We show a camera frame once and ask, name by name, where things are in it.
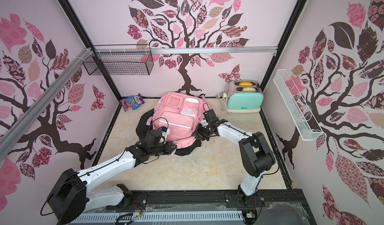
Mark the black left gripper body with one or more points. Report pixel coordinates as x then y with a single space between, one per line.
161 149

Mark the pink backpack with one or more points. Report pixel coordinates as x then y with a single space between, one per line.
181 114

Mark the aluminium rail back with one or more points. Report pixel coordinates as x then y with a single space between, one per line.
210 50

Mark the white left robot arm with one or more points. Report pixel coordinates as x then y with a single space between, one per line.
77 192

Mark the black wire basket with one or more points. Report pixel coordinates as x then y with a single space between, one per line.
128 60

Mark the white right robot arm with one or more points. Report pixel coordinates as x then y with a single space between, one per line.
256 155

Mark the white wire shelf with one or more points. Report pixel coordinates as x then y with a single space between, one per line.
289 88

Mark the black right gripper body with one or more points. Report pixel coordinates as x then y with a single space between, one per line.
204 132

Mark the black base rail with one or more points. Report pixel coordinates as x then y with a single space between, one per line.
230 199

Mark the aluminium rail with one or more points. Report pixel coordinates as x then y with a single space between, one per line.
14 134
210 50

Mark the mint green toaster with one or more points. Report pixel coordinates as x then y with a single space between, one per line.
244 102

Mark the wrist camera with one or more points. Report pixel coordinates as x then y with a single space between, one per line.
165 132
210 117

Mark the purple candy bag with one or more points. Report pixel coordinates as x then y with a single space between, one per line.
132 102

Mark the yellow toast slice front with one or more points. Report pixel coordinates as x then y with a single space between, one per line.
249 89

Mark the yellow toast slice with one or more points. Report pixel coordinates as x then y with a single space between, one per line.
249 89
246 84

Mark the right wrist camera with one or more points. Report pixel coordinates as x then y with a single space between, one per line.
210 117

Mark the yellow toast slice back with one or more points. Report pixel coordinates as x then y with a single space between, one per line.
246 84

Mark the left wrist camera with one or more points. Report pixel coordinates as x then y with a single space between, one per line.
165 132

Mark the aluminium rail left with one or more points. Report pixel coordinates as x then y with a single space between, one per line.
14 134

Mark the white vented cable duct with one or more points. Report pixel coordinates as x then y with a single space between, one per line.
159 218

